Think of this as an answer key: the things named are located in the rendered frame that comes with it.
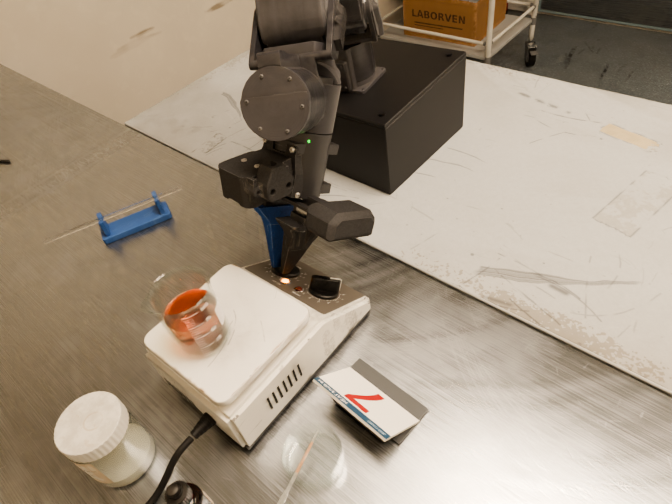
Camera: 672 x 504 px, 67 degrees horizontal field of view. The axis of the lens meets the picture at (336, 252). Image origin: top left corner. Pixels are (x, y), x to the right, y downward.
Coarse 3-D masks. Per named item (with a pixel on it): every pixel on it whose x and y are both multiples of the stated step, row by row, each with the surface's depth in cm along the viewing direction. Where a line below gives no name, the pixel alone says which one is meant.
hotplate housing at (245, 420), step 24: (312, 312) 50; (336, 312) 51; (360, 312) 55; (312, 336) 48; (336, 336) 52; (288, 360) 47; (312, 360) 50; (264, 384) 46; (288, 384) 48; (216, 408) 45; (240, 408) 44; (264, 408) 47; (192, 432) 47; (240, 432) 45
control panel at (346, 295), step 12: (264, 264) 58; (300, 264) 59; (264, 276) 55; (276, 276) 55; (300, 276) 57; (288, 288) 53; (348, 288) 56; (300, 300) 52; (312, 300) 52; (324, 300) 53; (336, 300) 53; (348, 300) 54; (324, 312) 50
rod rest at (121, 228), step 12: (156, 204) 72; (132, 216) 74; (144, 216) 74; (156, 216) 73; (168, 216) 74; (108, 228) 72; (120, 228) 73; (132, 228) 72; (144, 228) 73; (108, 240) 72
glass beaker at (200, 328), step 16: (176, 272) 44; (192, 272) 44; (160, 288) 44; (176, 288) 45; (192, 288) 46; (208, 288) 42; (144, 304) 42; (160, 304) 44; (192, 304) 41; (208, 304) 42; (160, 320) 42; (176, 320) 41; (192, 320) 42; (208, 320) 43; (224, 320) 45; (176, 336) 43; (192, 336) 43; (208, 336) 44; (224, 336) 46; (192, 352) 45; (208, 352) 45
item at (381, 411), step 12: (348, 372) 51; (336, 384) 48; (348, 384) 49; (360, 384) 50; (348, 396) 47; (360, 396) 48; (372, 396) 49; (360, 408) 46; (372, 408) 47; (384, 408) 47; (396, 408) 48; (372, 420) 45; (384, 420) 46; (396, 420) 46; (408, 420) 47
